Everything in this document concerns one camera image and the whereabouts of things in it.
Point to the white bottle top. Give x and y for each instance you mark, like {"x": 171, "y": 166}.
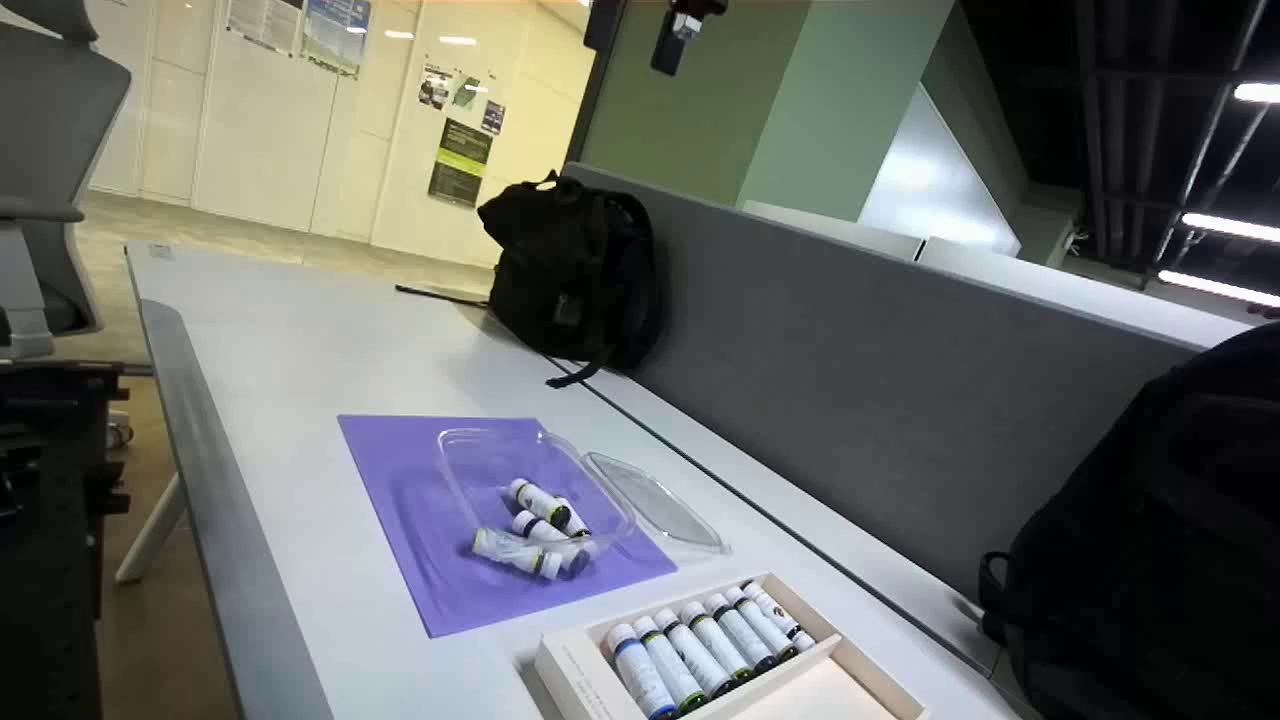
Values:
{"x": 535, "y": 504}

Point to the black backpack near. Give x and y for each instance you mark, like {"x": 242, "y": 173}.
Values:
{"x": 1150, "y": 582}

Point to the white bottle in tray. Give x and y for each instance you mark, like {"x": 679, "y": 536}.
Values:
{"x": 668, "y": 662}
{"x": 692, "y": 652}
{"x": 632, "y": 666}
{"x": 746, "y": 633}
{"x": 777, "y": 613}
{"x": 717, "y": 640}

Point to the black equipment rack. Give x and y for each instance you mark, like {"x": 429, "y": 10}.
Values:
{"x": 53, "y": 503}

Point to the green black wall poster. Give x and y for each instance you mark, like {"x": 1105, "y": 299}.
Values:
{"x": 461, "y": 163}

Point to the grey desk divider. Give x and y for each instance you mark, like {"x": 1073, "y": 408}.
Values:
{"x": 928, "y": 406}

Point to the white bottle front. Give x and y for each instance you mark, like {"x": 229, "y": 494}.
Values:
{"x": 547, "y": 561}

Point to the clear plastic lid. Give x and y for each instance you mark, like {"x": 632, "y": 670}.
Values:
{"x": 653, "y": 503}

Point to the white bottle middle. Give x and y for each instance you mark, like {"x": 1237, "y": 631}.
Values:
{"x": 537, "y": 528}

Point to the clear plastic container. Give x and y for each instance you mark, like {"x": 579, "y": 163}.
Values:
{"x": 487, "y": 457}

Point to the black backpack far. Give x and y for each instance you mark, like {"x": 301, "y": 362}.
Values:
{"x": 579, "y": 272}

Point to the black backpack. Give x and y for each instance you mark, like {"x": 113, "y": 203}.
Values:
{"x": 1150, "y": 582}
{"x": 579, "y": 272}

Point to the purple mat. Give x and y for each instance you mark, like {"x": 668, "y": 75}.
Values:
{"x": 429, "y": 533}

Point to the white bottle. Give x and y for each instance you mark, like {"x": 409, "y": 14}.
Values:
{"x": 537, "y": 528}
{"x": 777, "y": 613}
{"x": 692, "y": 652}
{"x": 668, "y": 662}
{"x": 547, "y": 561}
{"x": 535, "y": 504}
{"x": 632, "y": 666}
{"x": 746, "y": 633}
{"x": 717, "y": 640}

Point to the wooden tray box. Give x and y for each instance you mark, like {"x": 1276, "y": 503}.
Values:
{"x": 824, "y": 681}

